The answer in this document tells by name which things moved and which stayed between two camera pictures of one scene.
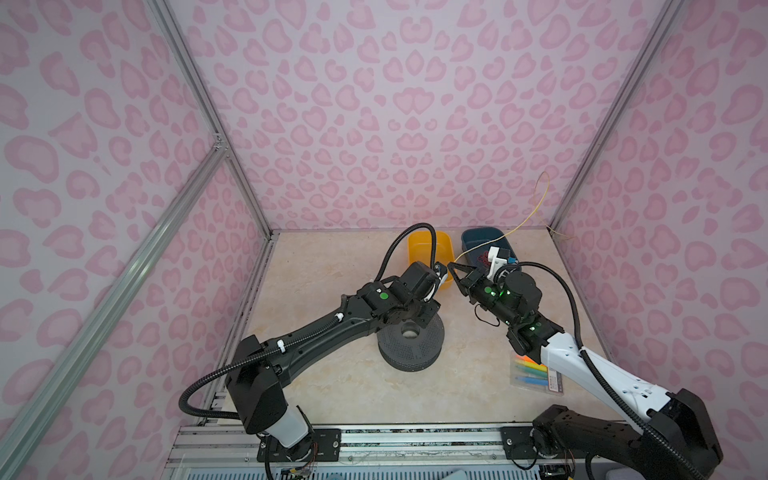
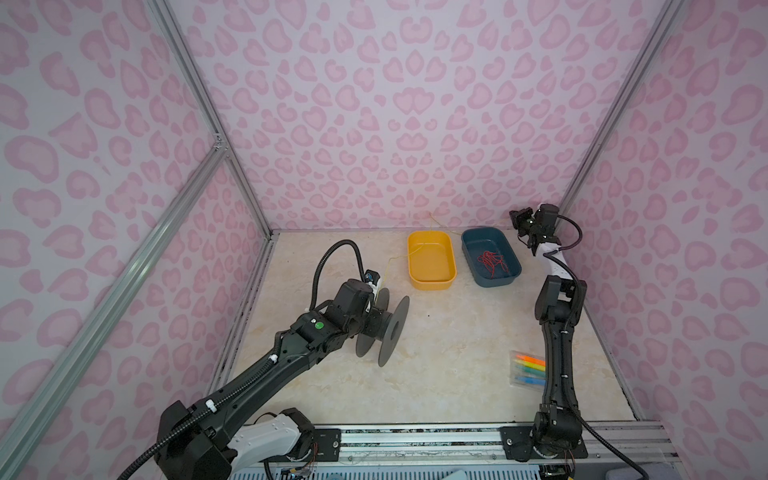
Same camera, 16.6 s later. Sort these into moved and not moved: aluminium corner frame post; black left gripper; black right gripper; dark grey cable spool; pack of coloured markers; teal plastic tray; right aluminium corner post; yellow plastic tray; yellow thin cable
Moved: yellow thin cable; black right gripper; black left gripper; dark grey cable spool
Not moved: teal plastic tray; yellow plastic tray; pack of coloured markers; aluminium corner frame post; right aluminium corner post
